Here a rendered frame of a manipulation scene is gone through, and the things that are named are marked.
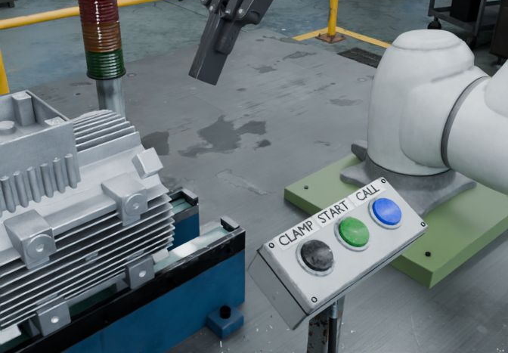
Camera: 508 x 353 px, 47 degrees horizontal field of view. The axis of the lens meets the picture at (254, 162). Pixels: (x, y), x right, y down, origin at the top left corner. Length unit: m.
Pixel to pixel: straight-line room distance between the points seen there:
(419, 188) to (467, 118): 0.18
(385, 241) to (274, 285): 0.12
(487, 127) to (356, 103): 0.62
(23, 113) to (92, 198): 0.12
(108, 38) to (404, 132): 0.49
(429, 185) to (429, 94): 0.17
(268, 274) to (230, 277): 0.28
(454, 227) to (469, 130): 0.18
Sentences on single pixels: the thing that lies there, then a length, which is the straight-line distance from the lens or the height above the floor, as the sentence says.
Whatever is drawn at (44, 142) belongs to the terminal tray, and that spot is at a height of 1.13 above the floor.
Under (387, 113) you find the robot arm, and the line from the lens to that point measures 0.96.
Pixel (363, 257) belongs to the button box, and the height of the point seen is 1.05.
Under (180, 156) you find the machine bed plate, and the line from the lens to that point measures 1.19.
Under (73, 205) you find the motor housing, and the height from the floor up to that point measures 1.06.
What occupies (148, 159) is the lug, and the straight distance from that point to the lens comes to 0.62.
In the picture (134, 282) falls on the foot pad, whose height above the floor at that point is 0.96.
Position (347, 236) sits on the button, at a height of 1.07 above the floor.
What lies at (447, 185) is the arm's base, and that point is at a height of 0.86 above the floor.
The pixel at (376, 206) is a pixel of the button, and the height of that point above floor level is 1.07.
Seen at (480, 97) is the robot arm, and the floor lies 1.05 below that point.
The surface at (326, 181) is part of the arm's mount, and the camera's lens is 1.07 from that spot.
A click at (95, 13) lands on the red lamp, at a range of 0.94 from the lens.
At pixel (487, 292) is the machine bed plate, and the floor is 0.80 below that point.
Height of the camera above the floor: 1.39
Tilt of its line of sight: 31 degrees down
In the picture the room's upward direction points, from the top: 1 degrees clockwise
